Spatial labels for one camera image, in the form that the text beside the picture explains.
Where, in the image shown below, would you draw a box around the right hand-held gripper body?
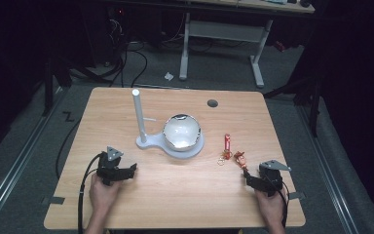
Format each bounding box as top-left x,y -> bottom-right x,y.
256,159 -> 292,198

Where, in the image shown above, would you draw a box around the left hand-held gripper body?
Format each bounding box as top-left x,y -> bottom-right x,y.
95,145 -> 125,187

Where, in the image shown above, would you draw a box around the cowboy doll keychain red strap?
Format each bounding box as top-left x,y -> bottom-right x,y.
216,133 -> 250,174

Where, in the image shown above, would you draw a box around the person's right hand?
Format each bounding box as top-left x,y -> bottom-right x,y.
254,186 -> 289,226

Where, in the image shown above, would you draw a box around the person's left hand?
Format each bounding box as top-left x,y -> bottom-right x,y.
89,173 -> 124,216

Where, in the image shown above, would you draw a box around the grey tape strip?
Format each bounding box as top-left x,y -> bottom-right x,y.
41,195 -> 66,206
287,191 -> 307,201

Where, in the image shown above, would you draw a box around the shiny silver bowl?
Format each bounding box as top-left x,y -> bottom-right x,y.
162,113 -> 203,152

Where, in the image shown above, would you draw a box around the black metal stand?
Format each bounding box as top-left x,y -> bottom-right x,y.
41,57 -> 74,117
262,61 -> 324,138

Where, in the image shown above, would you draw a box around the small red floor object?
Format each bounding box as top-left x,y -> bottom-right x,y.
273,40 -> 287,53

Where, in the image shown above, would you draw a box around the black computer tower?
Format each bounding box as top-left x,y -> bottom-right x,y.
105,4 -> 130,67

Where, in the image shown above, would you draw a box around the wooden desk with white legs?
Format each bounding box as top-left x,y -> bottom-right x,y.
177,0 -> 317,90

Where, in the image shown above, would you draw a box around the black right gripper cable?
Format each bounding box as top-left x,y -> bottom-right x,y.
266,175 -> 290,228

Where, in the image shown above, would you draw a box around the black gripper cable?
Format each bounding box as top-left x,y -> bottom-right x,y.
266,175 -> 290,228
77,153 -> 103,234

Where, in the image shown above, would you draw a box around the white hanging stand with post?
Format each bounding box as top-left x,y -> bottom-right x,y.
131,88 -> 206,160

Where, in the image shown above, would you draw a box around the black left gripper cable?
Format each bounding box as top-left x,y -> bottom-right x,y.
77,153 -> 103,234

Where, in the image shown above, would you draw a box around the thin black floor cable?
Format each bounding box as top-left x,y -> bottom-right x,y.
55,118 -> 83,180

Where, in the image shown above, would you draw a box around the metal floor rail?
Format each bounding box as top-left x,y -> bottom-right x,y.
296,102 -> 362,234
0,87 -> 64,230

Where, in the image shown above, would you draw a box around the black floor cables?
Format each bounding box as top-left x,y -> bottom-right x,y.
96,19 -> 149,89

